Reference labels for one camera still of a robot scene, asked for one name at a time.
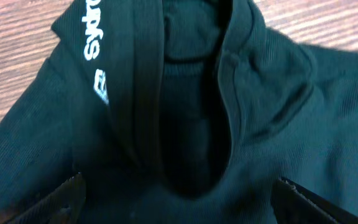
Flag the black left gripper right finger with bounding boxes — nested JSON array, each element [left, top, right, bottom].
[[270, 177, 358, 224]]

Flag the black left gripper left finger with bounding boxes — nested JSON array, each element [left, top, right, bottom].
[[5, 173, 86, 224]]

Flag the black t-shirt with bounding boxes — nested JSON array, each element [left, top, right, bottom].
[[0, 1, 358, 223]]

